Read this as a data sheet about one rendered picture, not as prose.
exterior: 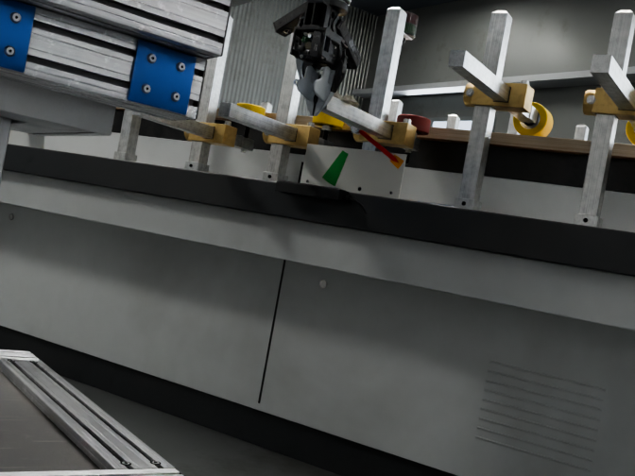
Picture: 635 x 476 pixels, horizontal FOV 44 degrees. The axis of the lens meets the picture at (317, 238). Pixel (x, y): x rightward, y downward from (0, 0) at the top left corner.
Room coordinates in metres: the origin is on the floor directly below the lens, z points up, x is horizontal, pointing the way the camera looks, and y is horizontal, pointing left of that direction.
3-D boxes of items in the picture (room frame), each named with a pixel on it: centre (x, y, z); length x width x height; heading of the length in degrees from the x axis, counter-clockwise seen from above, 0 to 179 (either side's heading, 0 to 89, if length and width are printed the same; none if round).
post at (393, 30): (1.81, -0.09, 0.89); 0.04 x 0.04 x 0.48; 59
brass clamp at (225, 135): (2.06, 0.32, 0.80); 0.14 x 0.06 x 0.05; 59
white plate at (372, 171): (1.81, -0.05, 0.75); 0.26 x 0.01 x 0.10; 59
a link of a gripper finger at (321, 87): (1.49, 0.04, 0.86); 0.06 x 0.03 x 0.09; 149
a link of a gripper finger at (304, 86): (1.50, 0.07, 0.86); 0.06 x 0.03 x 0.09; 149
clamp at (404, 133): (1.80, -0.11, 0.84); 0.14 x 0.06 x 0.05; 59
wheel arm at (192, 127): (1.99, 0.34, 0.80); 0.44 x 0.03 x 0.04; 149
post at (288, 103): (1.94, 0.13, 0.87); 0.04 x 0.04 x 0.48; 59
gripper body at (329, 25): (1.49, 0.06, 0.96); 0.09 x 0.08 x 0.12; 149
